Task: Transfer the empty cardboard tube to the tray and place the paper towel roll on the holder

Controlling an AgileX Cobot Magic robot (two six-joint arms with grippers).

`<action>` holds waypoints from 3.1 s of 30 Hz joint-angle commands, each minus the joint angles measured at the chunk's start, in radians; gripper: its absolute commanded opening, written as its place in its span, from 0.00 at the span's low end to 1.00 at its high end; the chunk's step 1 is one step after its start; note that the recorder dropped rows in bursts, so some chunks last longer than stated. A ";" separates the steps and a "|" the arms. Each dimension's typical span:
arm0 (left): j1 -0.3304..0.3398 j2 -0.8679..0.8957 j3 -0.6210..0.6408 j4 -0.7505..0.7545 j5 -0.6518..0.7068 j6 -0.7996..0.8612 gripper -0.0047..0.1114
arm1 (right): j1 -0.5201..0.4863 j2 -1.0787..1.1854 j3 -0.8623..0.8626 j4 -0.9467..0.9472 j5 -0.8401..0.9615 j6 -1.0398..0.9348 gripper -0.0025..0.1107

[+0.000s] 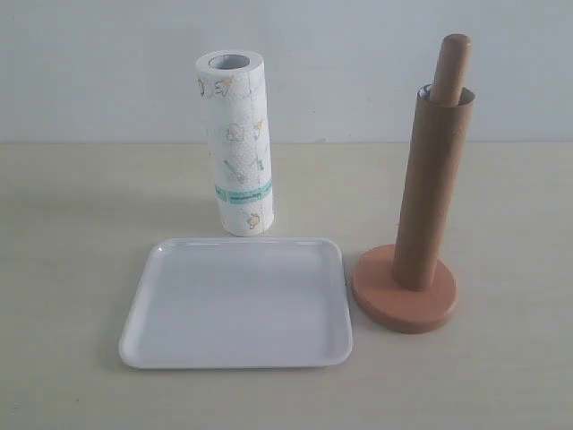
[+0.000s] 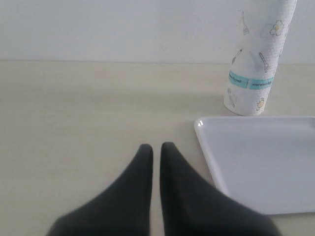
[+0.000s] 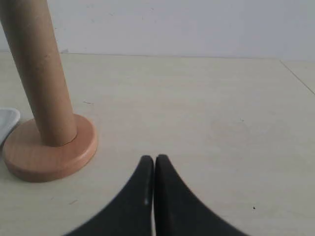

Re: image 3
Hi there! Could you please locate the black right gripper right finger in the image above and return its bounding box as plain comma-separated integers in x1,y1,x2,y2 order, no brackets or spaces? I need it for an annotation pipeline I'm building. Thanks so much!
154,154,245,236

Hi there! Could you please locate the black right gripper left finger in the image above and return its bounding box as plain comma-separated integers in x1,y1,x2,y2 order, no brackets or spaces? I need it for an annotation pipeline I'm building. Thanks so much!
67,155,154,236

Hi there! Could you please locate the brown cardboard tube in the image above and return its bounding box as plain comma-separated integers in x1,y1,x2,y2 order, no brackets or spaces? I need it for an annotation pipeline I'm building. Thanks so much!
0,0,77,147

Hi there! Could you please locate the wooden paper towel holder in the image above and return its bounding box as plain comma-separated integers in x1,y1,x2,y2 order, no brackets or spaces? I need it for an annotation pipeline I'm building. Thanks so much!
2,115,98,182

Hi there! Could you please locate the white plastic tray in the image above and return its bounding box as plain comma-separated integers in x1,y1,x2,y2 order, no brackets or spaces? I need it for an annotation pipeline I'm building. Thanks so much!
0,108,21,145

